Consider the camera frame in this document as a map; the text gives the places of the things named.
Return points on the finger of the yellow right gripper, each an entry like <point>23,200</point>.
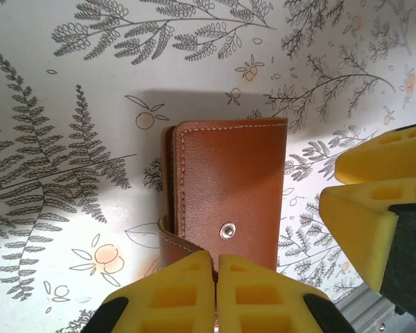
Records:
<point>360,222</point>
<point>374,163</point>

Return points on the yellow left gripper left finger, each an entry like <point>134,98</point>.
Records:
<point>166,301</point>

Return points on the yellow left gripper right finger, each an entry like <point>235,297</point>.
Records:
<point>263,301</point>

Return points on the brown leather card holder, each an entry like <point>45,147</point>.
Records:
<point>229,173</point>

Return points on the floral patterned table sheet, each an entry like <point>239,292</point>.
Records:
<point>90,104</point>

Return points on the wide aluminium mounting rail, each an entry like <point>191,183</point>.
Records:
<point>367,312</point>

